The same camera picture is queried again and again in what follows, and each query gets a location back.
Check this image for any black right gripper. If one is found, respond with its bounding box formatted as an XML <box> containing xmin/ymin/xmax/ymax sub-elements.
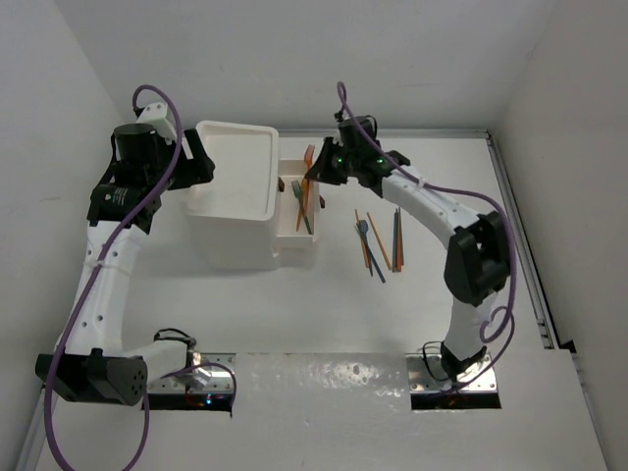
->
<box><xmin>307</xmin><ymin>136</ymin><xmax>359</xmax><ymax>185</ymax></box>

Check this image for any teal plastic fork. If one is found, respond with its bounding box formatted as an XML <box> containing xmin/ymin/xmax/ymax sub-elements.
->
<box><xmin>290</xmin><ymin>180</ymin><xmax>313</xmax><ymax>236</ymax></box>

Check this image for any orange plastic fork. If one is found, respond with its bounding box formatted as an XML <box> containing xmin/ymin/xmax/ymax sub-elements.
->
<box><xmin>296</xmin><ymin>144</ymin><xmax>315</xmax><ymax>230</ymax></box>

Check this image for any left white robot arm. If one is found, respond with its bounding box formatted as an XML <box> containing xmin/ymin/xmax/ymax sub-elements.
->
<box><xmin>35</xmin><ymin>124</ymin><xmax>215</xmax><ymax>406</ymax></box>

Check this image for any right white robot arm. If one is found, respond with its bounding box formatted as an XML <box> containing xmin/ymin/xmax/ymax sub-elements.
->
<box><xmin>306</xmin><ymin>116</ymin><xmax>513</xmax><ymax>381</ymax></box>

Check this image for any white utensil container box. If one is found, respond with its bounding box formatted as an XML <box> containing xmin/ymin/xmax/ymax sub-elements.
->
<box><xmin>275</xmin><ymin>160</ymin><xmax>321</xmax><ymax>250</ymax></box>

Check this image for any orange chopstick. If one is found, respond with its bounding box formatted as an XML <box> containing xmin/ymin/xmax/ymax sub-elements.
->
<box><xmin>396</xmin><ymin>207</ymin><xmax>404</xmax><ymax>273</ymax></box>

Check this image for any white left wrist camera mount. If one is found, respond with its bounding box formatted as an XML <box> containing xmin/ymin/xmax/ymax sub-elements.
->
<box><xmin>136</xmin><ymin>102</ymin><xmax>177</xmax><ymax>144</ymax></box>

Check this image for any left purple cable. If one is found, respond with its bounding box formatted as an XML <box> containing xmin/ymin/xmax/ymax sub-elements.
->
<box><xmin>42</xmin><ymin>83</ymin><xmax>236</xmax><ymax>471</ymax></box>

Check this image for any purple cable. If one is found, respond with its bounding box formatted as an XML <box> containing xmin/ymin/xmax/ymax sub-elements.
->
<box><xmin>42</xmin><ymin>83</ymin><xmax>236</xmax><ymax>471</ymax></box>
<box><xmin>336</xmin><ymin>80</ymin><xmax>517</xmax><ymax>393</ymax></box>

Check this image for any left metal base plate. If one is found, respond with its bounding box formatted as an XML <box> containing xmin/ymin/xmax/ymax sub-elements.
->
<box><xmin>148</xmin><ymin>352</ymin><xmax>236</xmax><ymax>394</ymax></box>

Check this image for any metal base plate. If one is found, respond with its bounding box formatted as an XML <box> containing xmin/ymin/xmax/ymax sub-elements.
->
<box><xmin>405</xmin><ymin>353</ymin><xmax>498</xmax><ymax>393</ymax></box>
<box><xmin>148</xmin><ymin>352</ymin><xmax>236</xmax><ymax>394</ymax></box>

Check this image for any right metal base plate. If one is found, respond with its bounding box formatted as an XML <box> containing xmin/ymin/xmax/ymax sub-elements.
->
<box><xmin>405</xmin><ymin>353</ymin><xmax>498</xmax><ymax>393</ymax></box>

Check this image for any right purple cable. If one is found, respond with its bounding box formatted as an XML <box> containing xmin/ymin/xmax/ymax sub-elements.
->
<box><xmin>336</xmin><ymin>80</ymin><xmax>517</xmax><ymax>393</ymax></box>

